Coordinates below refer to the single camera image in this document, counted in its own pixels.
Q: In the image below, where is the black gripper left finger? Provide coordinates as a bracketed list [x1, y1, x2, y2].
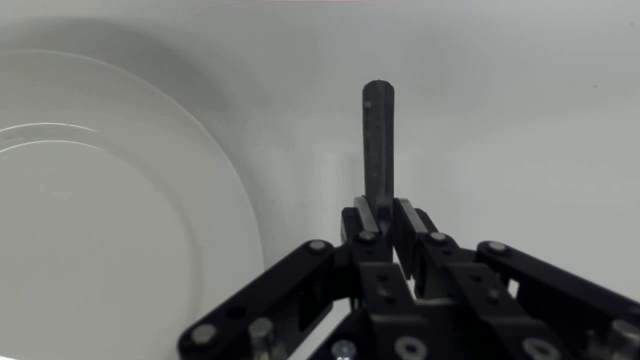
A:
[177, 199, 413, 360]

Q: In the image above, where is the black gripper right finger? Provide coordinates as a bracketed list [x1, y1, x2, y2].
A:
[391, 200, 640, 360]

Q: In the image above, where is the white round plate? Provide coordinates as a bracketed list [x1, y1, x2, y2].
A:
[0, 51, 261, 360]

